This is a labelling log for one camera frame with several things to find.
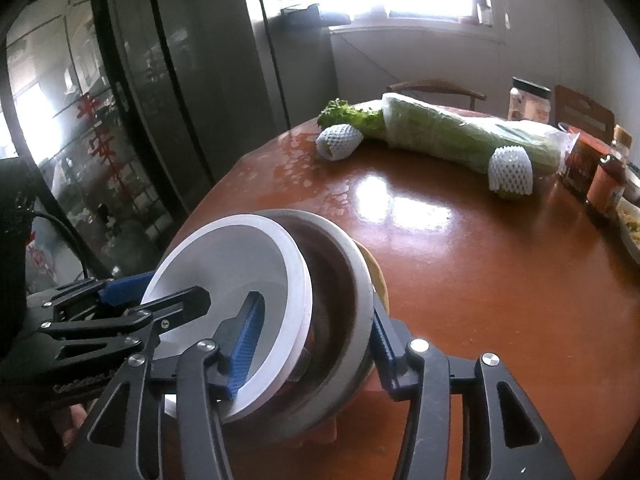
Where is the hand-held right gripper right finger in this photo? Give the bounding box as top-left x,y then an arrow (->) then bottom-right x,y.
371,302 -> 576,480

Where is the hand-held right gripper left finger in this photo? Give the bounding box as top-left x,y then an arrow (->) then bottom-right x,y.
60,291 -> 267,480

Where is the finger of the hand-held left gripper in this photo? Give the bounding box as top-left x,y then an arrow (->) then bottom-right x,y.
37,286 -> 212,362
27,270 -> 157,322

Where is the white instant noodle bowl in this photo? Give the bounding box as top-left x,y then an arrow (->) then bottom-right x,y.
141,213 -> 313,423

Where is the yellow shell-shaped plate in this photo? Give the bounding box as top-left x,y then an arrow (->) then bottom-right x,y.
357,242 -> 390,313

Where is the large steel bowl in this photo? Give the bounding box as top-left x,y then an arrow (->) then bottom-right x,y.
220,208 -> 377,448

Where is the person's left hand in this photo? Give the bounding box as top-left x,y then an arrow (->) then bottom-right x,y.
60,402 -> 91,448

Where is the glass sliding door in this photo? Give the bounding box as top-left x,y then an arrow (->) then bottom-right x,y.
0,0 -> 186,286

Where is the fruit in white foam net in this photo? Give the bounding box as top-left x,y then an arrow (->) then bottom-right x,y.
315,124 -> 365,162
487,145 -> 535,198

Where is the wrapped napa cabbage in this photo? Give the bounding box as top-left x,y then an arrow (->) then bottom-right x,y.
381,91 -> 571,176

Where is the grey refrigerator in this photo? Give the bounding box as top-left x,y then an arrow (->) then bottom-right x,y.
110,0 -> 341,211

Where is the green lettuce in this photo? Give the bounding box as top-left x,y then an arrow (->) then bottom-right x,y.
318,99 -> 386,138

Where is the dark sauce bottle red label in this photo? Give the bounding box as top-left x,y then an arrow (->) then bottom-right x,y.
585,155 -> 628,218

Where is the red-lidded sauce jar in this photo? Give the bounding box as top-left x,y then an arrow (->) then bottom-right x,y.
562,132 -> 608,196

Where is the wooden armchair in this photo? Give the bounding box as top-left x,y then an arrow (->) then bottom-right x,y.
387,78 -> 487,111

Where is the white dish of food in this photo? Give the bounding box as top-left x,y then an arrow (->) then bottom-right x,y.
617,197 -> 640,256

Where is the black-lidded clear jar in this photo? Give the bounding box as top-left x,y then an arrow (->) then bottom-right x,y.
507,76 -> 552,123

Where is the orange-lidded honey bottle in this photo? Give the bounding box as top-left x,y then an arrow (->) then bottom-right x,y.
611,125 -> 633,161

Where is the black cable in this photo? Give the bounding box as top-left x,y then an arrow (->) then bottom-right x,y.
30,211 -> 98,281

